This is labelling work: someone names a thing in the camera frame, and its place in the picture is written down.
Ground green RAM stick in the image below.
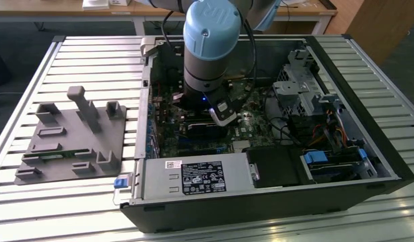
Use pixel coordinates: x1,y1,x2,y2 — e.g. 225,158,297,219
37,148,93,161
185,116,216,125

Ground green motherboard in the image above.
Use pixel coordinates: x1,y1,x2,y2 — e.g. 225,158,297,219
148,79,295,158

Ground silver chipset heatsink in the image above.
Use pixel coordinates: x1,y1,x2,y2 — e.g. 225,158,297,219
232,140,253,151

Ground grey case lock latch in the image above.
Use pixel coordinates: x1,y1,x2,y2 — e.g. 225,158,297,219
138,37,164,58

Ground silver drive cage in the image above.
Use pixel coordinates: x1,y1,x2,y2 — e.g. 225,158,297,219
272,49,344,116

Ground silver power supply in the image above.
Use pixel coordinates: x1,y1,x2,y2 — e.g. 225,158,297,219
133,151,257,203

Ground black plastic shroud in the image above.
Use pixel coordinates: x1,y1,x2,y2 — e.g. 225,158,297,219
243,145,309,189

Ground grey parts rack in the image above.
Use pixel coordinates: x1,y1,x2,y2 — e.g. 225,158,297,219
13,85,128,186

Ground blue case latch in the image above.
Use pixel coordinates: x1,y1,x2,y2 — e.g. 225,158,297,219
113,176,130,190

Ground blue disk carrier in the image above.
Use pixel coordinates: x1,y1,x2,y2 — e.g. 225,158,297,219
301,148,328,167

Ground black PC case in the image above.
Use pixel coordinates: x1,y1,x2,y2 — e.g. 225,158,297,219
118,34,414,234

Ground wooden desk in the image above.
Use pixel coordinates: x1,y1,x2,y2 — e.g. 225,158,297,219
0,0,339,36

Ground wooden cabinet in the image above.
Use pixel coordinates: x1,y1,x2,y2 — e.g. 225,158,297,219
321,0,414,67

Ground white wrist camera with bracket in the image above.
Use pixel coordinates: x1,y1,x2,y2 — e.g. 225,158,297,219
208,99,237,127

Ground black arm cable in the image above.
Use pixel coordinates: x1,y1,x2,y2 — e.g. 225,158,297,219
160,10,177,51
236,15,257,109

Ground black cable bundle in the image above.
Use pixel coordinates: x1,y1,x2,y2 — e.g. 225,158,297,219
264,115,311,148

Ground orange yellow power wires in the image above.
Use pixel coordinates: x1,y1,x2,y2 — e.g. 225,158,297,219
307,123,348,149

